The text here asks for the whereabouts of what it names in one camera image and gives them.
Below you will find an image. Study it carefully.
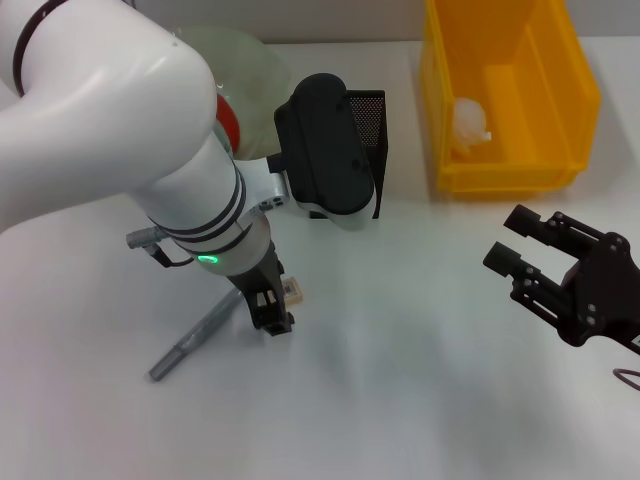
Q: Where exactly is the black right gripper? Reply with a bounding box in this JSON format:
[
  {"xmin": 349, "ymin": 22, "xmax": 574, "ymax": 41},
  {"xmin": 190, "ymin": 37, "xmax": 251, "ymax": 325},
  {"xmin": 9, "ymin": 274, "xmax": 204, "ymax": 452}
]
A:
[{"xmin": 481, "ymin": 203, "xmax": 640, "ymax": 357}]

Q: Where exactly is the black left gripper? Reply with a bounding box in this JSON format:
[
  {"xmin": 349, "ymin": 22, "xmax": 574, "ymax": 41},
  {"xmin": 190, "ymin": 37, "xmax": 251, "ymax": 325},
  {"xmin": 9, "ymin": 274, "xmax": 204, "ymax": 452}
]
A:
[{"xmin": 229, "ymin": 241, "xmax": 297, "ymax": 338}]

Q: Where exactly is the beige eraser with barcode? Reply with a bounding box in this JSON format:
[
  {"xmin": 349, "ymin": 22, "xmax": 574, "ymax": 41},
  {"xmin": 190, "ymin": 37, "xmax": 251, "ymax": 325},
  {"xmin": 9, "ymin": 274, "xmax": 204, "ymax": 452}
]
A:
[{"xmin": 282, "ymin": 278, "xmax": 306, "ymax": 307}]

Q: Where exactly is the grey glitter pen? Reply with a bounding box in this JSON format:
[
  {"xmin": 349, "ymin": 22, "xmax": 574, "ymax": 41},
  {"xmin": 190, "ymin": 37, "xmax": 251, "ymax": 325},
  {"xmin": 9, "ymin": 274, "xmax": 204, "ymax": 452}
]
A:
[{"xmin": 148, "ymin": 287, "xmax": 245, "ymax": 384}]

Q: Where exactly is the white paper ball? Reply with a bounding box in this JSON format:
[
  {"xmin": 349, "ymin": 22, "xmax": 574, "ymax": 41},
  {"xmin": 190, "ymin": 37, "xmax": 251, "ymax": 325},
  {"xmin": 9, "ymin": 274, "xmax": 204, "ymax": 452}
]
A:
[{"xmin": 451, "ymin": 97, "xmax": 494, "ymax": 157}]

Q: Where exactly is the orange fruit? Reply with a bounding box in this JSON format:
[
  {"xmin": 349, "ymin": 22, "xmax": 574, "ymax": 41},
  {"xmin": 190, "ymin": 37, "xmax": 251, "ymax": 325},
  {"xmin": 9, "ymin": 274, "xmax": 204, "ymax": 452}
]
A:
[{"xmin": 214, "ymin": 93, "xmax": 245, "ymax": 157}]

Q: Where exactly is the black mesh pen holder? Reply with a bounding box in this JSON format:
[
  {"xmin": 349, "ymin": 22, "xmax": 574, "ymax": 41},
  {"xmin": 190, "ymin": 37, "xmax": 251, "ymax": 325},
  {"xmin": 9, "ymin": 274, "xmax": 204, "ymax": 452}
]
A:
[{"xmin": 344, "ymin": 89, "xmax": 389, "ymax": 221}]

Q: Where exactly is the pale green glass fruit plate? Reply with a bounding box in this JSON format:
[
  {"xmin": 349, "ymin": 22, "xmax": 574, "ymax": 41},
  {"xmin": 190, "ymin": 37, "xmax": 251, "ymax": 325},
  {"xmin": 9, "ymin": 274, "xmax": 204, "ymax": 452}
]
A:
[{"xmin": 172, "ymin": 25, "xmax": 294, "ymax": 162}]

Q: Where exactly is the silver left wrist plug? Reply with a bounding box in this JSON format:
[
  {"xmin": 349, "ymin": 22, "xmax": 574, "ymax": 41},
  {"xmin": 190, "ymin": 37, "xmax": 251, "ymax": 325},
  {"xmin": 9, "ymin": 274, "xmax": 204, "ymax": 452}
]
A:
[{"xmin": 125, "ymin": 225, "xmax": 172, "ymax": 250}]

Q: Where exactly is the yellow plastic bin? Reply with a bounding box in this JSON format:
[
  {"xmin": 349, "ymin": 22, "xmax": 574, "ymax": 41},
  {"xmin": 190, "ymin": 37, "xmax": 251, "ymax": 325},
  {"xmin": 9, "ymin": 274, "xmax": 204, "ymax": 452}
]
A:
[{"xmin": 418, "ymin": 0, "xmax": 602, "ymax": 202}]

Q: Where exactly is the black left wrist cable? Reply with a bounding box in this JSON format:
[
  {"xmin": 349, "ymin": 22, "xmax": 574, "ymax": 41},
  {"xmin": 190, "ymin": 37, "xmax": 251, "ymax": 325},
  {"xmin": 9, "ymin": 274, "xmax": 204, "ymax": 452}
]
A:
[{"xmin": 152, "ymin": 243, "xmax": 195, "ymax": 268}]

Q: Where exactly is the grey right wrist cable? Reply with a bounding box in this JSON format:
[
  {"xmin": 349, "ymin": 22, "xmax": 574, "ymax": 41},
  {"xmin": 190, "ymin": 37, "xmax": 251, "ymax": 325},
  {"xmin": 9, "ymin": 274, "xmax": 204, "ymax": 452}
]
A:
[{"xmin": 613, "ymin": 368, "xmax": 640, "ymax": 393}]

